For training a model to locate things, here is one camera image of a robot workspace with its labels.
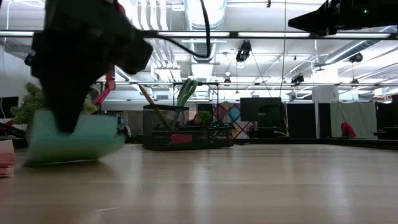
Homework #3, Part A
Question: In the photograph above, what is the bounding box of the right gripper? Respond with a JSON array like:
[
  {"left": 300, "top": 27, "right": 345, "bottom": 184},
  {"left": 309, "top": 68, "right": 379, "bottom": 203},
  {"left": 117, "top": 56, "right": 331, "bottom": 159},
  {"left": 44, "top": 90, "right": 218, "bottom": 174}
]
[{"left": 287, "top": 0, "right": 398, "bottom": 37}]

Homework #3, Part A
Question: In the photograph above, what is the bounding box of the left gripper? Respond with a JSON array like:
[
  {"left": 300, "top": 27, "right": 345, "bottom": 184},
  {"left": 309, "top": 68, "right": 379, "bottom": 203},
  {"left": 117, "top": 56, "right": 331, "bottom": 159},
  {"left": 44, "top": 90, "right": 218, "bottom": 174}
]
[{"left": 24, "top": 18, "right": 155, "bottom": 134}]

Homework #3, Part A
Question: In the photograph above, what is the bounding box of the green sticky note pad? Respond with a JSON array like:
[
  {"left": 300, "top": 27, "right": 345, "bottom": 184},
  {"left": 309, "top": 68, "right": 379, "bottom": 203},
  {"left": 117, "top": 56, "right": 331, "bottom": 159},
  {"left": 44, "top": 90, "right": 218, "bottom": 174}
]
[{"left": 24, "top": 108, "right": 126, "bottom": 166}]

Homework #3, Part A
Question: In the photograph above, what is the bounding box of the pink sticky note pad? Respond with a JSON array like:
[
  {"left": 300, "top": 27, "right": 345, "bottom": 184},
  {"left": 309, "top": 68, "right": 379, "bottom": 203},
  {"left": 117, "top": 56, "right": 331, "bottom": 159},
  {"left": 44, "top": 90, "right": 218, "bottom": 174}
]
[{"left": 0, "top": 139, "right": 16, "bottom": 179}]

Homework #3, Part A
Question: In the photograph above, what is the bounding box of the office chair with red jacket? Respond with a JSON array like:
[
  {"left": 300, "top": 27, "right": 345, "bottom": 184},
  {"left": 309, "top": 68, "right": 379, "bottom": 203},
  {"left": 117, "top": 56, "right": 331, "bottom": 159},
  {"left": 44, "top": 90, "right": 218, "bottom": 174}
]
[{"left": 341, "top": 121, "right": 358, "bottom": 139}]

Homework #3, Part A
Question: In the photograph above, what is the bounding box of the black mesh desk organizer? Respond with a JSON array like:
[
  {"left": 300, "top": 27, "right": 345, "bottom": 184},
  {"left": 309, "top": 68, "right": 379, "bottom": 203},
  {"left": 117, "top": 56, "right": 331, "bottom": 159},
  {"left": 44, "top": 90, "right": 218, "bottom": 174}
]
[{"left": 142, "top": 104, "right": 235, "bottom": 152}]

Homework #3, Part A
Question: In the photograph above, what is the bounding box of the green potted plant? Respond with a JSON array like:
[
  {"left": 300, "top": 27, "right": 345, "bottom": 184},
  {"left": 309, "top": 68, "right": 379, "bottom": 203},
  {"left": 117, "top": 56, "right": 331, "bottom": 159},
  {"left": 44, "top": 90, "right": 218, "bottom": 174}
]
[{"left": 9, "top": 82, "right": 98, "bottom": 126}]

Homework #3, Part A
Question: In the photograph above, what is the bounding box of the red desk lamp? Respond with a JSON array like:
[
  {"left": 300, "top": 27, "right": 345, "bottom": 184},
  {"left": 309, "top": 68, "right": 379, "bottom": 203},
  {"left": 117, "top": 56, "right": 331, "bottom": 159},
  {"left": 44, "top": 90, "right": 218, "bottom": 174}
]
[{"left": 91, "top": 0, "right": 127, "bottom": 107}]

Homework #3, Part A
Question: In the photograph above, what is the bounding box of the black ceiling spotlight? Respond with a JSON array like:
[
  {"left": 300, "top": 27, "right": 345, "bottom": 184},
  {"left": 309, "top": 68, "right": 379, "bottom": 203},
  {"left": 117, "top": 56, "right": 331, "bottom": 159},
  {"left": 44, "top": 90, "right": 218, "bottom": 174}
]
[{"left": 349, "top": 52, "right": 364, "bottom": 64}]

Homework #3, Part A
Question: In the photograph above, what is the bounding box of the black partition panel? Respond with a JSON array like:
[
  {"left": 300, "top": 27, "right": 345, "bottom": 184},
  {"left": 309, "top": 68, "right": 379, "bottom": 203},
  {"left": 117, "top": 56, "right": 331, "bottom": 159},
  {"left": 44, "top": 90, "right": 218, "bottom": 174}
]
[{"left": 285, "top": 102, "right": 331, "bottom": 140}]

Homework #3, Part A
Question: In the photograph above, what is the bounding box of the grey curtain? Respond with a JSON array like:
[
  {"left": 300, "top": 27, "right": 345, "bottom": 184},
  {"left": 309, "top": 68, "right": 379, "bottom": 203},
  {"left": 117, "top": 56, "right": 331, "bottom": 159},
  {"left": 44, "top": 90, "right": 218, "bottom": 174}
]
[{"left": 330, "top": 101, "right": 377, "bottom": 140}]

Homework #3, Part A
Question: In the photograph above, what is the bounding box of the black monitor screen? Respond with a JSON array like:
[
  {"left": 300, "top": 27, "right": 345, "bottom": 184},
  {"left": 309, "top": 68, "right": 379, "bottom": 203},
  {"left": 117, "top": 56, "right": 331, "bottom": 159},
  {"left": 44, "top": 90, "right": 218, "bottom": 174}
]
[{"left": 239, "top": 97, "right": 285, "bottom": 138}]

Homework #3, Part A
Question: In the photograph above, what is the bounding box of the colourful patchwork quilt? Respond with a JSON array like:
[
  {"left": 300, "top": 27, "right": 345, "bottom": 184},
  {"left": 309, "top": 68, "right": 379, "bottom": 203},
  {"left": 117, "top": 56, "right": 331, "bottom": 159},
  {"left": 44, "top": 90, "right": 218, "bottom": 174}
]
[{"left": 213, "top": 101, "right": 257, "bottom": 139}]

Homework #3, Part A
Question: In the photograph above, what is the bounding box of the black ceiling camera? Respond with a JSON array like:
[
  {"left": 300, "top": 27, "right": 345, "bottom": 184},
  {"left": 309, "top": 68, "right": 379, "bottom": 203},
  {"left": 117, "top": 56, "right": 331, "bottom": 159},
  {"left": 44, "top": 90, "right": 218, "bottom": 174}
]
[{"left": 235, "top": 40, "right": 253, "bottom": 63}]

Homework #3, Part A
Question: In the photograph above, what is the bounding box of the black aluminium rig frame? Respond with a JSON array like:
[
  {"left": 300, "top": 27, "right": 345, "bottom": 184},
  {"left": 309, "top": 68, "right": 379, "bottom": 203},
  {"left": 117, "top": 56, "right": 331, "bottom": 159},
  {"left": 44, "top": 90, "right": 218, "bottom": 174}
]
[{"left": 0, "top": 30, "right": 398, "bottom": 151}]

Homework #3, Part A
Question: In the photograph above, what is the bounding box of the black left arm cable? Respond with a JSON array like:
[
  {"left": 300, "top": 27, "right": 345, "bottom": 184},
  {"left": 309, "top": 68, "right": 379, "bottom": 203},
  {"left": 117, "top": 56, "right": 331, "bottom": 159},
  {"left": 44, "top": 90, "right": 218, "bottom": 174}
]
[{"left": 144, "top": 0, "right": 213, "bottom": 59}]

